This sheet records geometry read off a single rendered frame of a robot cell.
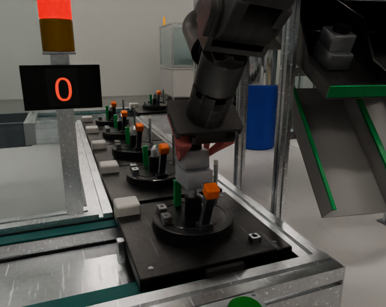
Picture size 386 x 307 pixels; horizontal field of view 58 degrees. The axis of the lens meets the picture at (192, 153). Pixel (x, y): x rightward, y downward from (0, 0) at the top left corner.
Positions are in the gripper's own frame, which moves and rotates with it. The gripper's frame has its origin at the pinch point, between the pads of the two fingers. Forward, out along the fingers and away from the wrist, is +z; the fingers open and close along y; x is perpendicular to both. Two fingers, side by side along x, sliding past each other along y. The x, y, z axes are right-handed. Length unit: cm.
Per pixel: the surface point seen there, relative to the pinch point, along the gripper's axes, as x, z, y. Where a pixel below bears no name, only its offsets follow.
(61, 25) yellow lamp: -19.4, -10.6, 18.2
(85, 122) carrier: -78, 74, 11
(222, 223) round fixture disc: 10.5, 5.9, -3.4
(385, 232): 14, 20, -47
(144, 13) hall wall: -913, 512, -227
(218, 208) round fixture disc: 5.9, 9.5, -5.3
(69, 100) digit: -12.3, -1.4, 18.2
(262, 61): -67, 34, -57
